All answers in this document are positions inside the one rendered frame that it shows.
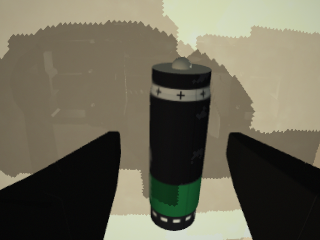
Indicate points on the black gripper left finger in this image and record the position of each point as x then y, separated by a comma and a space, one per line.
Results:
69, 200

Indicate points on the black and green battery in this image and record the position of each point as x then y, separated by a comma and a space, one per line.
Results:
178, 121

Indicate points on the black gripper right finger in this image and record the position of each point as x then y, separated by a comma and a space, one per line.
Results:
279, 194

